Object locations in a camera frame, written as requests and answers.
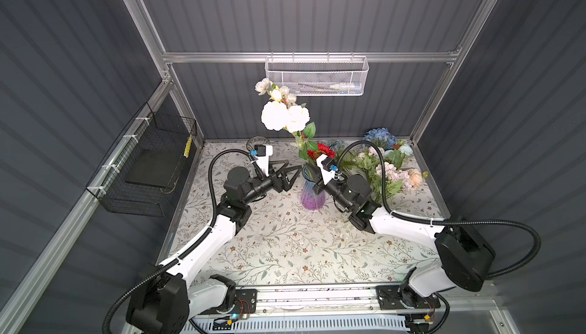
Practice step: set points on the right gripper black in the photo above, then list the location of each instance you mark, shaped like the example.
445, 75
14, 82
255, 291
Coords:
320, 187

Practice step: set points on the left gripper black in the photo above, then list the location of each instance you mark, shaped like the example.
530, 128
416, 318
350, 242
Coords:
286, 185

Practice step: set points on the blue purple glass vase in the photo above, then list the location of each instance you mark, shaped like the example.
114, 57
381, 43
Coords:
309, 198

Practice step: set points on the red gerbera flower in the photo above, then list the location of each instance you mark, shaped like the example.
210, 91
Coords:
322, 149

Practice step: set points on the white peony flower stem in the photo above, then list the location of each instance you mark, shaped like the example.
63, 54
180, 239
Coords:
296, 120

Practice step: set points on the white poppy flower stem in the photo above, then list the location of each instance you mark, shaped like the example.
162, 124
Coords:
279, 94

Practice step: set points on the pale blue peony stem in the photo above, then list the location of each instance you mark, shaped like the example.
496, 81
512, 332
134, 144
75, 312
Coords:
398, 154

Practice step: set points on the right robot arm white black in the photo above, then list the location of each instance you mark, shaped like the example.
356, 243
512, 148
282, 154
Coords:
463, 256

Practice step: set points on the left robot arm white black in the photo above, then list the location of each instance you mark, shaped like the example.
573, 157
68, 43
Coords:
197, 256

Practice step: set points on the clear ribbed glass vase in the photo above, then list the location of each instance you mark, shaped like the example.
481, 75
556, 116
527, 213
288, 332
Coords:
256, 141

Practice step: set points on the floral patterned table mat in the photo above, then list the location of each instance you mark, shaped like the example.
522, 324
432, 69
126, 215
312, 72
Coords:
284, 243

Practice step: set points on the pink peach flower bunch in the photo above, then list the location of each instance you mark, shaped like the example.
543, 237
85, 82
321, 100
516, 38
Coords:
385, 180

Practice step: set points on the blue hydrangea flower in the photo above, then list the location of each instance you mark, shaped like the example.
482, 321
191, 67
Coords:
381, 137

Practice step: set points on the yellow tag on basket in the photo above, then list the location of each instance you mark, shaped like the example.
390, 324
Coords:
188, 146

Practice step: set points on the marker pen in basket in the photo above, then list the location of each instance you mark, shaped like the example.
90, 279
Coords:
337, 88

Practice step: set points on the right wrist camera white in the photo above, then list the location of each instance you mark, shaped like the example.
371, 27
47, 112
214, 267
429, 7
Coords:
327, 167

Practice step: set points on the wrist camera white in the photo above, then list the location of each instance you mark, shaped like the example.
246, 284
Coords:
261, 154
327, 167

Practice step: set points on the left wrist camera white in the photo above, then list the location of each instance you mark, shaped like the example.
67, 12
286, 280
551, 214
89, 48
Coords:
261, 154

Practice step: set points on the white wire mesh basket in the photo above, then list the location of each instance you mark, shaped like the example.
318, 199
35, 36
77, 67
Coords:
290, 70

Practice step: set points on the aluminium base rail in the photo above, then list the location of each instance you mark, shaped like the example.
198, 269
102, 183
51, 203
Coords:
352, 308

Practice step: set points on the black wire wall basket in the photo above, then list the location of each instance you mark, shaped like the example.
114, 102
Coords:
146, 167

